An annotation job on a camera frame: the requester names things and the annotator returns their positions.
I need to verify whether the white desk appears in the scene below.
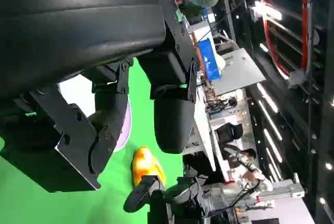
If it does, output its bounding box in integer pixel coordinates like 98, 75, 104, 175
194, 82, 258, 180

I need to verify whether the orange white toy bread roll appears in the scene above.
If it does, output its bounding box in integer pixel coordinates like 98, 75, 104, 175
132, 145, 166, 186

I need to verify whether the aluminium frame profile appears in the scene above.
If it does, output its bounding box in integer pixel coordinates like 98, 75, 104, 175
260, 173, 306, 204

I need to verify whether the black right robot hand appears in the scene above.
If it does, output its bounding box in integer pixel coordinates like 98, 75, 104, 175
123, 174, 210, 224

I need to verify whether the red hoop frame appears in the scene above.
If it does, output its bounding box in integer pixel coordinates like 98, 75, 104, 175
257, 0, 314, 78

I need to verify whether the person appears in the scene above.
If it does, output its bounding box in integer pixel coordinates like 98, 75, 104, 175
223, 147, 273, 192

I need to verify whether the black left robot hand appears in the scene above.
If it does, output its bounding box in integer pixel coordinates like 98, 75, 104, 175
0, 0, 202, 193

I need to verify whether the green table cloth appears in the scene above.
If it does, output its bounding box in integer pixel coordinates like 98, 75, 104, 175
0, 56, 189, 224

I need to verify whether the blue printed box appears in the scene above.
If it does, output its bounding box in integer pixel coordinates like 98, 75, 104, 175
197, 38, 222, 80

